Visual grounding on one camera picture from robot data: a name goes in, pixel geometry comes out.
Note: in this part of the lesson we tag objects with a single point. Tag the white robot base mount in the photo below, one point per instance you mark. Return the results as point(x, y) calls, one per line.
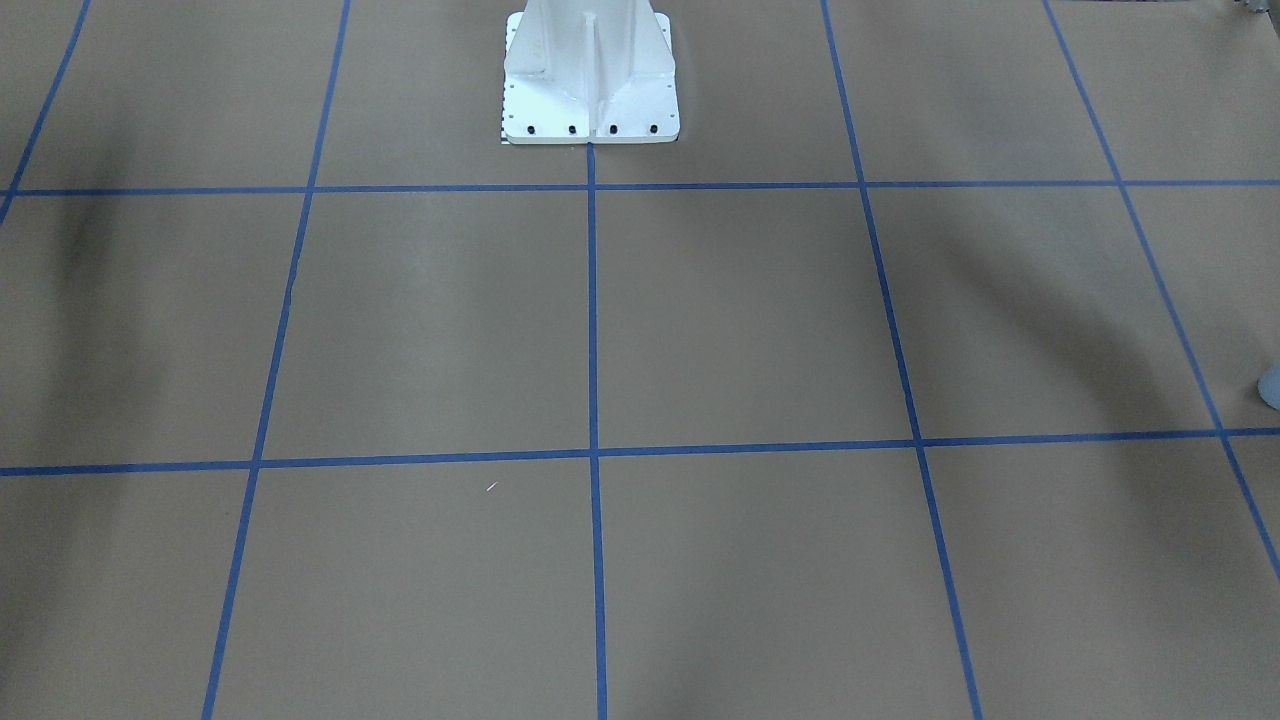
point(578, 72)

